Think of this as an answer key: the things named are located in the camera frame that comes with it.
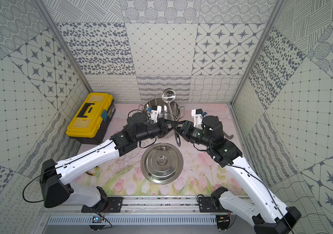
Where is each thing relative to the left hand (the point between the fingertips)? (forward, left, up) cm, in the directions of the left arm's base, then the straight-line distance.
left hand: (179, 119), depth 63 cm
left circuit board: (-34, +40, -39) cm, 66 cm away
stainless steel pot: (+26, +2, -22) cm, 34 cm away
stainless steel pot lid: (-5, +9, -36) cm, 37 cm away
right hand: (-2, +3, -4) cm, 5 cm away
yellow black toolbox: (+15, +53, -19) cm, 58 cm away
